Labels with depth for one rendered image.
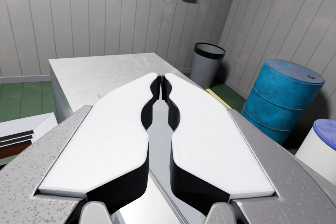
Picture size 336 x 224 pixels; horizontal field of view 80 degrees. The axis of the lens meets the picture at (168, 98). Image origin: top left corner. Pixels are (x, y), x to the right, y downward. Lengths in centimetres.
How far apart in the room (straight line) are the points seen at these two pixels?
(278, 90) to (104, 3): 222
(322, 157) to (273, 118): 56
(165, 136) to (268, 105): 180
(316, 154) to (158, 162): 174
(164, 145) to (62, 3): 240
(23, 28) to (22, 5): 24
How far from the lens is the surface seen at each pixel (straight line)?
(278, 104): 232
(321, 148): 212
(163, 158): 59
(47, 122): 102
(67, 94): 85
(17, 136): 101
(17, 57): 302
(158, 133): 65
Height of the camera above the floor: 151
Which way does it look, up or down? 32 degrees down
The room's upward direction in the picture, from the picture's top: 12 degrees clockwise
